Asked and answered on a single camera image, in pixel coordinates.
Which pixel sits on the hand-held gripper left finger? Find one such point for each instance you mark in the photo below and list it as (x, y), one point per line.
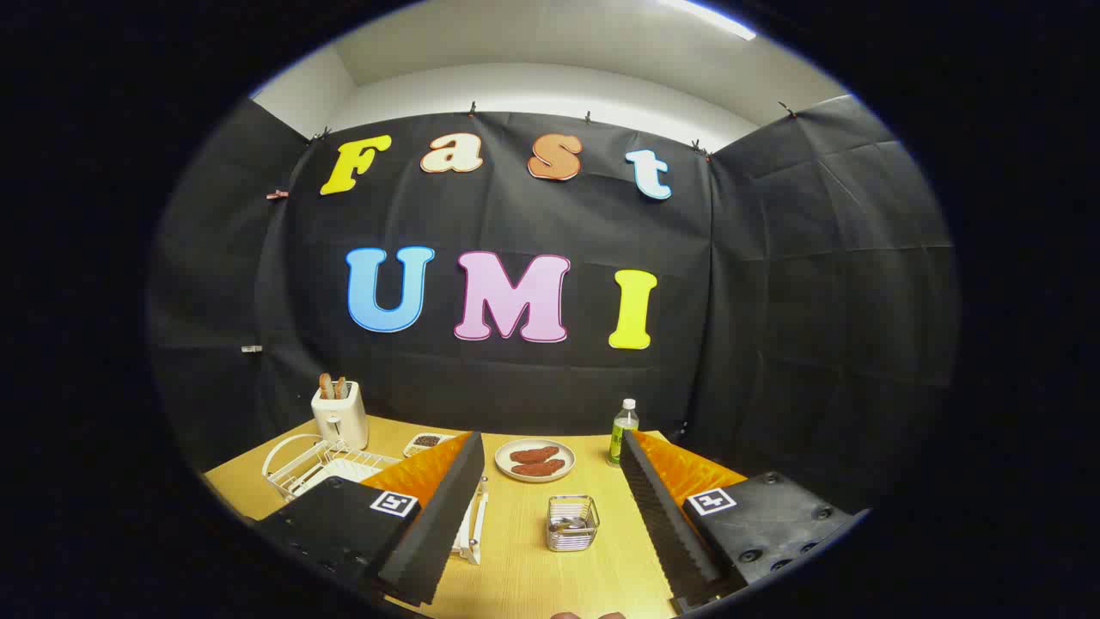
(438, 524)

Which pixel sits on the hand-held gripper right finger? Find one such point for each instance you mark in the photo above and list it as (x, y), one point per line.
(670, 524)

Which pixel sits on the beige plate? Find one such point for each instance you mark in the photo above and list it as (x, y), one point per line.
(505, 460)

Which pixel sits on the white divided snack tray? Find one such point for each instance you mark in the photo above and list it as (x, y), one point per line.
(412, 450)

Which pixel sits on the pile of dark beans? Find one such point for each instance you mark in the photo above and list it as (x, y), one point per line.
(426, 441)

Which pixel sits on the green tea bottle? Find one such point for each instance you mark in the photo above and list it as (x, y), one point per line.
(622, 434)

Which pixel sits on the brown meat patty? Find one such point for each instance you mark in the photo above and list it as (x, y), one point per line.
(534, 454)
(540, 468)

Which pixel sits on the white toaster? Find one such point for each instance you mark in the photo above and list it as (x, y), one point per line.
(339, 423)

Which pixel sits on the black backdrop cloth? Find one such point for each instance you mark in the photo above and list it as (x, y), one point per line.
(516, 387)

